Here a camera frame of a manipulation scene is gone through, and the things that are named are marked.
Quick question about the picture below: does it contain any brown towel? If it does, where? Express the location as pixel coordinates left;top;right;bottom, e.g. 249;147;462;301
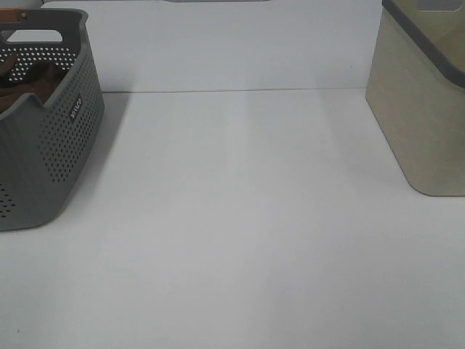
1;53;68;113

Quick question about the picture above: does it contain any grey perforated plastic basket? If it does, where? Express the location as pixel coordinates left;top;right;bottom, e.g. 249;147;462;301
1;9;105;231

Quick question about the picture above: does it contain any beige plastic basket grey rim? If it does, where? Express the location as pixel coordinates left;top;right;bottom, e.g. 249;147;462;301
365;1;464;196

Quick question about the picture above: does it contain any brown leather basket handle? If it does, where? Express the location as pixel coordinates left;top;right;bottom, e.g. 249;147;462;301
0;8;28;23

